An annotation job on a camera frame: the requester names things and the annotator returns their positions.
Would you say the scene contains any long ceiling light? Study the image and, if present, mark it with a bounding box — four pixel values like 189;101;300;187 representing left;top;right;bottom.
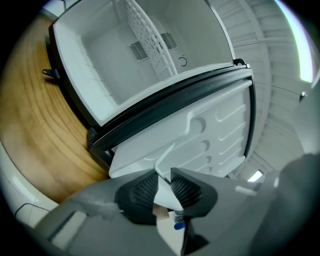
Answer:
247;169;265;183

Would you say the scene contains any black mini fridge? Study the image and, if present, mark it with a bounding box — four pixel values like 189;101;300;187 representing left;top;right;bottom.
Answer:
48;0;257;186

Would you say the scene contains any white fridge shelf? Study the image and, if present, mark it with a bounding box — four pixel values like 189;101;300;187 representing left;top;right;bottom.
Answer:
123;0;180;76

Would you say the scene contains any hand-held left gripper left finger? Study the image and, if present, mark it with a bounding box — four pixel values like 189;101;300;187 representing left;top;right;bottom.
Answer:
114;169;160;225

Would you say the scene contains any wide ceiling light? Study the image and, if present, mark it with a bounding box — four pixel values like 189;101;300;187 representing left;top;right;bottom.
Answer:
274;0;313;83

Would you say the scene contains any wooden top table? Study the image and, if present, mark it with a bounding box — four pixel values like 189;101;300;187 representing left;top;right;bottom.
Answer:
0;14;111;205

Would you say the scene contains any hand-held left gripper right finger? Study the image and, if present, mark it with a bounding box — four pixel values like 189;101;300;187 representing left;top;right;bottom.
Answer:
169;166;219;218

